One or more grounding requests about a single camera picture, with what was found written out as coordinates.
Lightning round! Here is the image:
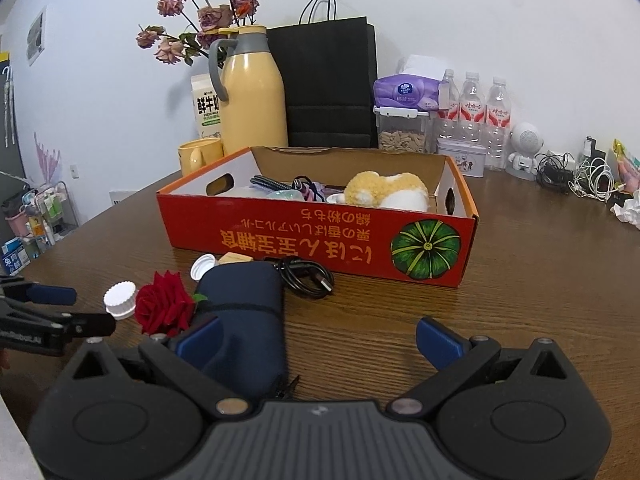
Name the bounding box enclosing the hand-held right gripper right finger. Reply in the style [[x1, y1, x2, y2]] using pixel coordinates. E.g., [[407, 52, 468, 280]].
[[385, 317, 576, 418]]

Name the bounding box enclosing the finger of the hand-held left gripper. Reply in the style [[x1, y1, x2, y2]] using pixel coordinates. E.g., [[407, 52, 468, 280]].
[[0, 280, 77, 306], [0, 300, 117, 338]]

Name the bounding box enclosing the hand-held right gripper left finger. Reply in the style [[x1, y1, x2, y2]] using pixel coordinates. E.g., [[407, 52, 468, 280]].
[[60, 316, 252, 418]]

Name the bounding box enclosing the white ribbed lid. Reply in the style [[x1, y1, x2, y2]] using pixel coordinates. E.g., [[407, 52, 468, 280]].
[[103, 282, 139, 320]]

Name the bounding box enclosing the red rose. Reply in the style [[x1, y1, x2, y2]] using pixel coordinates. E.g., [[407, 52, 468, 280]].
[[134, 270, 208, 337]]

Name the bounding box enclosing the navy pouch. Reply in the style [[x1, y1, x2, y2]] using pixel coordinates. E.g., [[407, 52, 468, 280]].
[[192, 260, 290, 398]]

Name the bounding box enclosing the black usb cable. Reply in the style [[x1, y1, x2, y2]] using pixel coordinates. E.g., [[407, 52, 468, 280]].
[[263, 256, 335, 301]]

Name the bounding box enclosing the orange cardboard box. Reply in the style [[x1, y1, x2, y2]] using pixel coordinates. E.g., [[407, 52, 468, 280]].
[[156, 146, 480, 288]]

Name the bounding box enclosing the clear plastic jar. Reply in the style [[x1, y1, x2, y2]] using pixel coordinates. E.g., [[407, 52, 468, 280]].
[[222, 185, 268, 199]]

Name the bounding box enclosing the yellow white plush toy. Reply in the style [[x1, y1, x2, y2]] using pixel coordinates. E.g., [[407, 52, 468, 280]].
[[342, 171, 431, 212]]

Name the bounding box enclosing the black braided cable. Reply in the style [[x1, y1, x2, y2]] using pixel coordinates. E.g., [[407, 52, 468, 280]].
[[248, 174, 296, 193]]

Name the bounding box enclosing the storage shelf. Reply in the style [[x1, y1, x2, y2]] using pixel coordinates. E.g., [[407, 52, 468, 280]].
[[0, 180, 81, 263]]

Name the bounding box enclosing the small white bottle cap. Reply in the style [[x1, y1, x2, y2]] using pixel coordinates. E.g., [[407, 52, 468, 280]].
[[190, 254, 217, 281]]

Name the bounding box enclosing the dark board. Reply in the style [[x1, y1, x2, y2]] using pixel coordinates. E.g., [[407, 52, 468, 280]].
[[0, 50, 26, 181]]

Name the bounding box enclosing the white printed tin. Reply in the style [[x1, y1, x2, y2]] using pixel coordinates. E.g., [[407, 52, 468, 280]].
[[436, 139, 487, 178]]

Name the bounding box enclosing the yellow mug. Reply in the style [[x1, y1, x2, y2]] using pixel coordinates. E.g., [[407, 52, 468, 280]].
[[178, 137, 225, 177]]

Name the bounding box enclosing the clear food container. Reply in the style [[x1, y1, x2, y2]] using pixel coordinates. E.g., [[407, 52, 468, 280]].
[[373, 105, 432, 154]]

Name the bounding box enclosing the white robot figure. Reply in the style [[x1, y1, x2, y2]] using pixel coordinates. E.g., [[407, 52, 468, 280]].
[[506, 121, 546, 181]]

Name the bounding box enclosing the crumpled white tissue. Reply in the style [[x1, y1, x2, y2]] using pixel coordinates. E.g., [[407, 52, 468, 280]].
[[609, 190, 640, 228]]

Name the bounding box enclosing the clear water bottle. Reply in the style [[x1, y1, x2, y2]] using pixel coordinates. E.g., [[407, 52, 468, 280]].
[[482, 76, 515, 172], [435, 68, 461, 141], [457, 71, 488, 143]]

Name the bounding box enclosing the white milk carton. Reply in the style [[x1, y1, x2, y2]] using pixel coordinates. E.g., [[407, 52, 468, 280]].
[[191, 73, 223, 140]]

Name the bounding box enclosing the yellow thermos jug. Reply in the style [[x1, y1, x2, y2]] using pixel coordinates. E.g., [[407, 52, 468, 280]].
[[208, 25, 289, 157]]

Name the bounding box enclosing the purple tissue pack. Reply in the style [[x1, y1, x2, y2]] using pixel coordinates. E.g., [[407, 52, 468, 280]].
[[372, 54, 447, 111]]

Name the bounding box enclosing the yellow snack packet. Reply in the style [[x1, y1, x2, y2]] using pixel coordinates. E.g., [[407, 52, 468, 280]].
[[612, 139, 640, 193]]

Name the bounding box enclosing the black paper bag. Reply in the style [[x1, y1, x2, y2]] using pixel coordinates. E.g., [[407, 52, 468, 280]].
[[266, 0, 378, 150]]

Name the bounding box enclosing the dried pink rose bouquet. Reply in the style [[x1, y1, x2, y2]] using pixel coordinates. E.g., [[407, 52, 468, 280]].
[[136, 0, 261, 67]]

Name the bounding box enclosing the pink wall decoration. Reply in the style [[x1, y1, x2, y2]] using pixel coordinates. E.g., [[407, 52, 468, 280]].
[[32, 131, 62, 183]]

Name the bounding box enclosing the tangle of cables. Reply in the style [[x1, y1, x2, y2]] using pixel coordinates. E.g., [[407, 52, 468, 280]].
[[536, 150, 623, 202]]

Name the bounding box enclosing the wall poster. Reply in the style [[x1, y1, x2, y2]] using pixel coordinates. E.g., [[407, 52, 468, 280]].
[[26, 6, 47, 67]]

